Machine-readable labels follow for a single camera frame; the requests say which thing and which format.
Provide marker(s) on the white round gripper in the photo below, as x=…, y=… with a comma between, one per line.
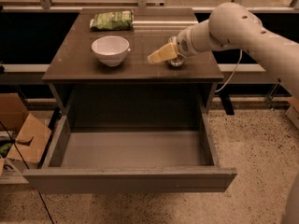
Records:
x=184, y=43

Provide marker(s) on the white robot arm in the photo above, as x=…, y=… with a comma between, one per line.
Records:
x=262, y=145

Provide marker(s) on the dark grey drawer cabinet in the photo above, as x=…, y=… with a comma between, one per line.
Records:
x=75, y=63

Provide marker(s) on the open grey top drawer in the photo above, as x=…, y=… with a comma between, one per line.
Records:
x=90, y=160

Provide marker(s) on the white ceramic bowl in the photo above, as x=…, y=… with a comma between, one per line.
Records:
x=111, y=50

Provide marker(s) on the green chip bag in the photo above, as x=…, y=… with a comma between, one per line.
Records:
x=112, y=21

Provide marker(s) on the brown cardboard box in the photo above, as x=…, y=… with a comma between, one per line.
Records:
x=27, y=135

